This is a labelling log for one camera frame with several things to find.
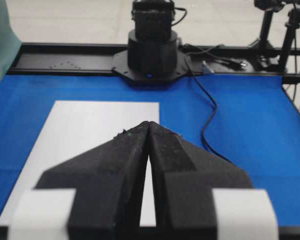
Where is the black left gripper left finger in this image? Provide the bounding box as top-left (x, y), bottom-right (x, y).
top-left (35, 121), bottom-right (149, 240)

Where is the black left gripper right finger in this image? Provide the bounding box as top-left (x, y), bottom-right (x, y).
top-left (148, 121), bottom-right (254, 240)

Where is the black soldering iron cable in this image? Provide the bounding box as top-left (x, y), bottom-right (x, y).
top-left (183, 43), bottom-right (248, 166)

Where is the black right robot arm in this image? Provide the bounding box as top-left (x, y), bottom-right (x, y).
top-left (112, 0), bottom-right (189, 84)

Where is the white board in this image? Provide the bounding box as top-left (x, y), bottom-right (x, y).
top-left (0, 100), bottom-right (160, 226)

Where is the blue table mat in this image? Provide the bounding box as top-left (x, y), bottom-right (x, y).
top-left (0, 75), bottom-right (300, 226)

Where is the green curtain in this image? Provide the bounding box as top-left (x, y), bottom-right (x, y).
top-left (0, 0), bottom-right (22, 82)

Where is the black tripod stand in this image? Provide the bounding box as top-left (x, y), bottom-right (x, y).
top-left (278, 0), bottom-right (300, 72)

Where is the black camera stand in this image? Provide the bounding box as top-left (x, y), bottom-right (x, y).
top-left (249, 0), bottom-right (285, 72)

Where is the black aluminium rail frame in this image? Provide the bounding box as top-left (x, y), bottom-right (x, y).
top-left (8, 43), bottom-right (300, 85)

